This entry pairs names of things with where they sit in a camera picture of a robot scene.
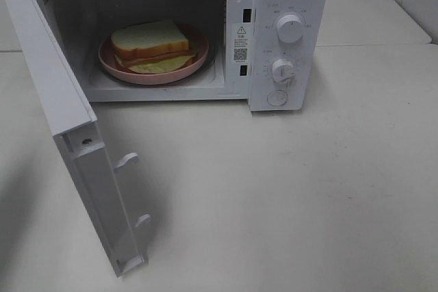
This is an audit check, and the round white door button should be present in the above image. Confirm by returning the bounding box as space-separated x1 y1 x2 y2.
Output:
267 90 288 107

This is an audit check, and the white timer knob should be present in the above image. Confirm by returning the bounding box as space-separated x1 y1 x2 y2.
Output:
271 59 296 84

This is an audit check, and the pink round plate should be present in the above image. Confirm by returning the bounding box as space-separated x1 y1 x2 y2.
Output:
98 24 212 85

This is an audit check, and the toy sandwich with lettuce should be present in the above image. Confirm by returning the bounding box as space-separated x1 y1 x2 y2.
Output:
110 20 197 74

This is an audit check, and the white microwave oven body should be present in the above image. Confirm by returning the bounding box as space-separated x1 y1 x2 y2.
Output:
49 0 326 111

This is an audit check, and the upper white power knob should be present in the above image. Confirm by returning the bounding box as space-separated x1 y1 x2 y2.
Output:
275 13 304 44

